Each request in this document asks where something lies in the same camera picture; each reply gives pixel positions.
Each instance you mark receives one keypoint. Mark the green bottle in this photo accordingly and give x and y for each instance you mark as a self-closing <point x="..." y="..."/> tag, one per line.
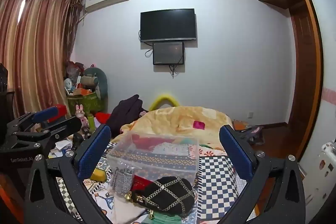
<point x="91" y="123"/>

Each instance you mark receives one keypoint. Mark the purple bag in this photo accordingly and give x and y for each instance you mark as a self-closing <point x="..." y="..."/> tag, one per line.
<point x="252" y="134"/>

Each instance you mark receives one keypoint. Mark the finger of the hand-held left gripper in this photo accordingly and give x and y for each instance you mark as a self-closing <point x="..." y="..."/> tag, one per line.
<point x="47" y="113"/>
<point x="63" y="127"/>

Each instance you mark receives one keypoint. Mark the green cloth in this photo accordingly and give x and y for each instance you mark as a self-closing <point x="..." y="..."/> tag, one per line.
<point x="164" y="219"/>

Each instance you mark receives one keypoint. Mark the silver glitter pouch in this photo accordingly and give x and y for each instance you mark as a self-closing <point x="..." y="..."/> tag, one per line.
<point x="122" y="180"/>

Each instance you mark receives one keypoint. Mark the yellow sponge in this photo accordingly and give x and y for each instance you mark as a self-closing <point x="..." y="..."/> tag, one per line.
<point x="98" y="175"/>

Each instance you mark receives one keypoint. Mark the wall socket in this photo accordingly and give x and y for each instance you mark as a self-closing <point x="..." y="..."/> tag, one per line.
<point x="251" y="115"/>

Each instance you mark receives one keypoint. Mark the white papers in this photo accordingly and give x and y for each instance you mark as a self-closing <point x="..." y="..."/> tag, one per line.
<point x="61" y="146"/>

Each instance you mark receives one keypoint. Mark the pink square card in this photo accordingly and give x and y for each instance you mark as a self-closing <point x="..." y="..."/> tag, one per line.
<point x="198" y="124"/>

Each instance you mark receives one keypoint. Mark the yellow printed blanket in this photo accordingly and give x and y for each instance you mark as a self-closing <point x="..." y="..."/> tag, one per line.
<point x="181" y="119"/>

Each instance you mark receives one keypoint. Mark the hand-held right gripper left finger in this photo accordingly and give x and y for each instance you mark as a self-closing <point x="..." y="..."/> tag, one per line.
<point x="92" y="153"/>

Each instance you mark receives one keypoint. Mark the red pouch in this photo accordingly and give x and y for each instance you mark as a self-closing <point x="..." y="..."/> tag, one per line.
<point x="140" y="182"/>

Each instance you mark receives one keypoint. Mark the wooden wardrobe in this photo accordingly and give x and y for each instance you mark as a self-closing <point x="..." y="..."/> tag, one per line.
<point x="304" y="61"/>

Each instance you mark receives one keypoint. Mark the red cloth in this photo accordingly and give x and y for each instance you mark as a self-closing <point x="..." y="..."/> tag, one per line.
<point x="103" y="117"/>

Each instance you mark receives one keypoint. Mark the pink bunny plush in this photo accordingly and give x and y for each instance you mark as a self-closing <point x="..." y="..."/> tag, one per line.
<point x="80" y="115"/>

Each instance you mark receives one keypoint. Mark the striped brown curtain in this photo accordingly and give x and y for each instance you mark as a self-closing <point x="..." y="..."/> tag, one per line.
<point x="36" y="50"/>

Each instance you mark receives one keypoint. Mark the dark jacket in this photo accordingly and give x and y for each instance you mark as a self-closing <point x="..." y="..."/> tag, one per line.
<point x="126" y="113"/>

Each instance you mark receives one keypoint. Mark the clear plastic storage box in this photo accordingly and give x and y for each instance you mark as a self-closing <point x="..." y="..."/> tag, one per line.
<point x="157" y="153"/>

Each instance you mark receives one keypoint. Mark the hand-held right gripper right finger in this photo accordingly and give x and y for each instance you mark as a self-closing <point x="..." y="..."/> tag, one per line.
<point x="235" y="155"/>

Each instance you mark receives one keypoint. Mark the green toy basket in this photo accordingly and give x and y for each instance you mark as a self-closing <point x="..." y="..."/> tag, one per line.
<point x="84" y="104"/>

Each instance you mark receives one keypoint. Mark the small wall monitor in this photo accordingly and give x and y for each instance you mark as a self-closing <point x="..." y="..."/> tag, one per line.
<point x="168" y="53"/>

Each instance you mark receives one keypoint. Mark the black wall television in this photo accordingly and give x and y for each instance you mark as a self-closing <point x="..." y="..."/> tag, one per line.
<point x="168" y="26"/>

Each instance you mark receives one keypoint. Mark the orange notebook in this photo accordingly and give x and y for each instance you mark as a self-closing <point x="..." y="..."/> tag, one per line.
<point x="240" y="124"/>

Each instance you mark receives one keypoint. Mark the blue white checkered cloth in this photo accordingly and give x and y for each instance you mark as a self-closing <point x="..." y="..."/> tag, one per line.
<point x="220" y="190"/>

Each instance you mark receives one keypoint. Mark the white appliance with stickers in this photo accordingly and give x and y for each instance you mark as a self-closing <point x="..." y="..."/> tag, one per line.
<point x="320" y="176"/>

